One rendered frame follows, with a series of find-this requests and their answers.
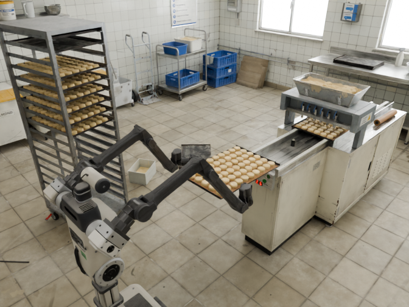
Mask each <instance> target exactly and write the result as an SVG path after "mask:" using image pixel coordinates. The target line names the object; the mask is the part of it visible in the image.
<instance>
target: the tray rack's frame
mask: <svg viewBox="0 0 409 307"><path fill-rule="evenodd" d="M100 22H101V21H91V20H86V19H77V18H68V17H62V16H53V15H51V16H42V17H37V18H28V19H18V20H13V21H4V22H0V45H1V49H2V53H3V56H4V60H5V64H6V67H7V70H8V73H9V77H10V81H11V84H12V88H13V92H14V94H15V98H16V102H17V105H18V109H19V113H20V115H21V119H22V122H23V126H24V130H25V133H26V136H27V140H28V143H29V147H30V151H31V154H32V158H33V162H34V165H35V169H36V171H37V175H38V179H39V182H40V186H41V190H42V192H43V191H44V190H45V189H46V186H45V184H44V180H43V175H42V173H41V169H40V164H39V162H38V158H37V153H36V151H35V147H34V144H33V140H32V136H31V133H30V129H29V125H28V122H27V118H26V114H25V111H24V107H23V103H22V100H21V96H20V93H19V89H18V86H17V82H16V79H15V75H14V72H13V68H12V64H11V61H10V57H9V53H8V50H7V46H6V43H5V39H4V35H3V32H2V28H3V29H9V30H15V31H20V32H26V33H30V34H37V35H43V36H44V31H46V30H49V31H50V32H51V35H58V34H65V33H69V32H76V31H80V30H86V29H93V28H97V27H102V23H100ZM31 51H32V55H33V58H36V59H37V56H36V53H35V51H34V50H31ZM90 188H91V194H92V195H93V198H98V199H100V200H101V201H102V202H103V203H105V204H106V205H107V206H108V207H110V208H111V209H112V210H113V211H114V212H115V213H116V214H118V213H120V212H121V211H122V209H123V208H124V207H125V206H126V204H125V201H124V200H122V199H120V198H118V197H116V196H114V195H112V194H110V193H107V192H105V193H103V194H100V193H98V192H97V191H96V190H94V189H93V188H92V187H90ZM43 196H44V192H43ZM44 200H45V203H46V207H47V208H48V209H49V210H48V211H50V212H51V213H52V214H53V215H52V217H53V218H55V217H54V212H55V213H57V214H58V215H60V216H62V217H63V218H65V219H66V216H65V213H64V212H63V211H62V210H61V209H59V207H57V206H56V205H54V204H53V203H52V202H51V203H50V201H48V200H47V198H45V196H44Z"/></svg>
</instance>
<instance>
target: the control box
mask: <svg viewBox="0 0 409 307"><path fill-rule="evenodd" d="M267 175H269V176H270V178H267ZM274 175H275V174H274V173H272V172H268V173H267V174H265V175H263V176H261V177H259V178H258V179H256V180H258V184H259V185H260V182H261V183H262V185H261V186H263V187H264V188H267V189H269V190H270V191H272V190H274V183H275V176H274ZM263 179H265V180H266V183H264V182H263ZM256 180H255V181H253V182H255V183H256Z"/></svg>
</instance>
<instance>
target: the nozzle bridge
mask: <svg viewBox="0 0 409 307"><path fill-rule="evenodd" d="M302 102H303V104H305V105H304V106H305V107H304V111H302V108H301V104H302ZM303 104H302V106H303ZM309 104H310V105H311V110H310V113H308V110H307V107H308V105H309ZM315 106H316V107H317V114H316V115H314V112H313V110H314V108H315ZM376 107H377V104H372V103H369V102H365V101H361V100H359V101H358V102H357V103H356V104H354V105H352V106H351V107H349V108H348V107H344V106H341V105H337V104H333V103H330V102H326V101H322V100H319V99H315V98H312V97H308V96H305V95H302V94H299V92H298V89H297V87H295V88H292V89H291V90H287V91H285V92H283V93H281V104H280V110H285V119H284V124H286V125H288V124H290V123H292V122H294V121H295V113H298V114H301V115H304V116H307V117H310V118H313V119H317V120H319V121H323V122H326V123H329V124H332V125H336V126H338V127H341V128H344V129H347V130H349V132H351V133H355V136H354V140H353V143H352V148H353V149H358V148H359V147H360V146H361V145H362V144H363V140H364V137H365V133H366V128H367V125H369V124H370V123H372V122H373V119H374V115H375V112H376ZM322 108H323V109H324V114H323V117H321V115H320V111H321V109H322ZM308 109H309V107H308ZM329 109H330V110H329ZM328 111H330V119H327V112H328ZM336 111H337V112H336ZM335 112H336V113H338V114H337V116H338V117H337V121H334V114H335Z"/></svg>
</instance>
